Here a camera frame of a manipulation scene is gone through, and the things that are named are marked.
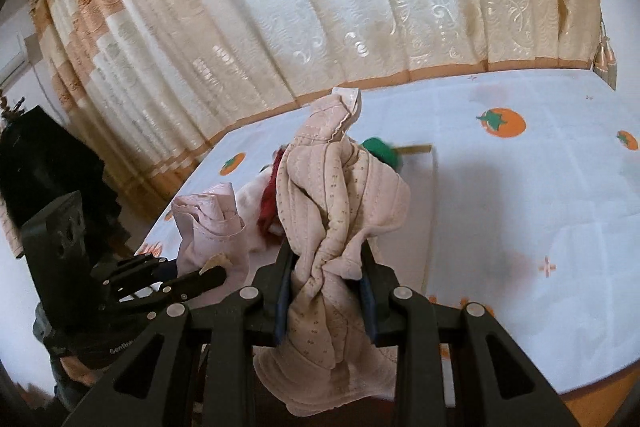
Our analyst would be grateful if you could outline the light pink underwear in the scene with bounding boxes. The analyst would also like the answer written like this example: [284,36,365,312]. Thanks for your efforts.
[171,182,250,291]

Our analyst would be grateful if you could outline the beige dotted underwear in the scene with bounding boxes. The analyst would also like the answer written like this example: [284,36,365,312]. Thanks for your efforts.
[254,88,410,417]

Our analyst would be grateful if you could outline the cream white underwear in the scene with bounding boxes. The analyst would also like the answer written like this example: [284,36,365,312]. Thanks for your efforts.
[235,166,281,254]

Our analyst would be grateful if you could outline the dark red underwear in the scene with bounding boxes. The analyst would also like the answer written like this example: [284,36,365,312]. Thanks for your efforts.
[257,147,285,242]

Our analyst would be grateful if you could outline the green underwear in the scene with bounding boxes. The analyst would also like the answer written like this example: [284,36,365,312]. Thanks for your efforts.
[361,136,401,172]

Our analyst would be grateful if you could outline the white board on bed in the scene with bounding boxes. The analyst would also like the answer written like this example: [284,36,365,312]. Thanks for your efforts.
[247,144,435,294]

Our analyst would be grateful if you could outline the dark hanging clothes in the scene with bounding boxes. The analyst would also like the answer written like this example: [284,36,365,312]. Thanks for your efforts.
[1,106,122,228]

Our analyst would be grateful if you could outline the white bedsheet orange fruit print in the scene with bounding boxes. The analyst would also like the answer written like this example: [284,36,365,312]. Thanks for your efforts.
[133,67,640,408]

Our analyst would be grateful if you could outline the cream and orange curtain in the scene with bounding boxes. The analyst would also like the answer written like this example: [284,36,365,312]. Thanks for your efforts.
[32,0,601,212]

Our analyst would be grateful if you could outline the curtain tassel tieback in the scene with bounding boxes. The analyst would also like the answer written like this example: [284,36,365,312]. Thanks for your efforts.
[592,20,617,90]

